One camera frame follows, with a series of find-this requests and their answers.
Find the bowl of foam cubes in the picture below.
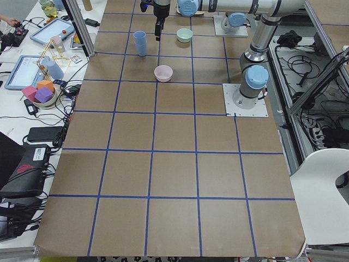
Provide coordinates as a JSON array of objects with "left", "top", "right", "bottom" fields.
[{"left": 22, "top": 80, "right": 57, "bottom": 109}]

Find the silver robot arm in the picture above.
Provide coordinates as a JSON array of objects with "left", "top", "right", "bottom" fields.
[{"left": 147, "top": 13, "right": 254, "bottom": 114}]

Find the black cloth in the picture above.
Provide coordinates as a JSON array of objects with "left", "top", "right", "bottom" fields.
[{"left": 277, "top": 30, "right": 302, "bottom": 48}]

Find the gold wire rack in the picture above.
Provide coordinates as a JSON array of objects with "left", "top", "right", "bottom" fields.
[{"left": 37, "top": 39, "right": 71, "bottom": 80}]

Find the black power adapter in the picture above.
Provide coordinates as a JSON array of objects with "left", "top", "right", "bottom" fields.
[{"left": 24, "top": 99, "right": 38, "bottom": 115}]

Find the pink bowl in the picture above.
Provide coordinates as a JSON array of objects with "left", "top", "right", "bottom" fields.
[{"left": 154, "top": 65, "right": 173, "bottom": 82}]

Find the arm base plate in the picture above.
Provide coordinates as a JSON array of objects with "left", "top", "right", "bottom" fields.
[
  {"left": 214, "top": 15, "right": 248, "bottom": 38},
  {"left": 222, "top": 84, "right": 268, "bottom": 117}
]

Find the white chair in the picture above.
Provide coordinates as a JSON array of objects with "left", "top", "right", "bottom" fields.
[{"left": 291, "top": 148, "right": 348, "bottom": 245}]

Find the black laptop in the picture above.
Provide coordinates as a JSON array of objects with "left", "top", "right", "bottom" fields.
[{"left": 1, "top": 133, "right": 50, "bottom": 199}]

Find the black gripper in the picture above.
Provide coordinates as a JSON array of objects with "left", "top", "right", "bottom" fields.
[{"left": 140, "top": 0, "right": 171, "bottom": 41}]

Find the teach pendant tablet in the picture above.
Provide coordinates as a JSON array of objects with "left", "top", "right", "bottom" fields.
[
  {"left": 29, "top": 18, "right": 75, "bottom": 44},
  {"left": 4, "top": 55, "right": 44, "bottom": 90}
]

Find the mint green bowl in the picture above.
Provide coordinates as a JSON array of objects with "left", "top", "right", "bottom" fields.
[{"left": 176, "top": 28, "right": 193, "bottom": 43}]

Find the blue plastic cup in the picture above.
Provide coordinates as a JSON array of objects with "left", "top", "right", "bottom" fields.
[{"left": 133, "top": 31, "right": 147, "bottom": 45}]

